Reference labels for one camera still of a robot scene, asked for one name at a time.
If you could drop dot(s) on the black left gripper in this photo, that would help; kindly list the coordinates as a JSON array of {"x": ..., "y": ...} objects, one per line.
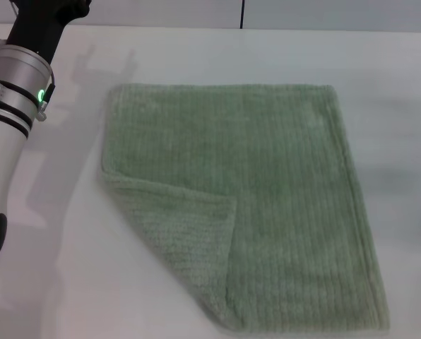
[{"x": 44, "y": 24}]

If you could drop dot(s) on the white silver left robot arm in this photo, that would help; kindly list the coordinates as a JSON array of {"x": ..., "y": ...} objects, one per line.
[{"x": 4, "y": 141}]

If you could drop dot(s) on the green ribbed towel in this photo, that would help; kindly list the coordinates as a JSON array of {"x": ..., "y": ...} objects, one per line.
[{"x": 267, "y": 197}]

